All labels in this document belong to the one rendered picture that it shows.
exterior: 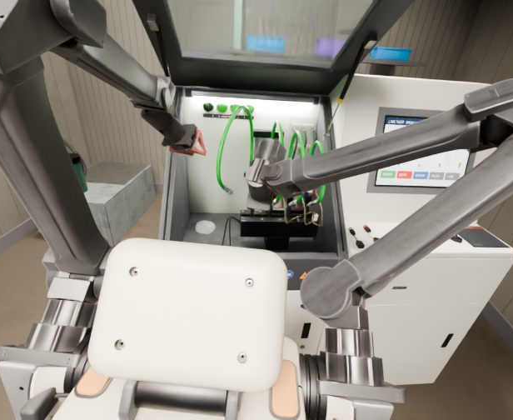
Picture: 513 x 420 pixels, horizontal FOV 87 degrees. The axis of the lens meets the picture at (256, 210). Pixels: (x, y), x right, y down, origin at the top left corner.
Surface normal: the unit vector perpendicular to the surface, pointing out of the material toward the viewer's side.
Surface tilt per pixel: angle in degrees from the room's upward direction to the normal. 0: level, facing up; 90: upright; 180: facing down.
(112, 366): 70
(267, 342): 51
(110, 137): 90
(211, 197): 90
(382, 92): 76
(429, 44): 90
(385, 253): 47
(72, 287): 38
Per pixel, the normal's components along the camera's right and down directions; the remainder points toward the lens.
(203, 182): 0.08, 0.48
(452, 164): 0.10, 0.26
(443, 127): -0.65, -0.32
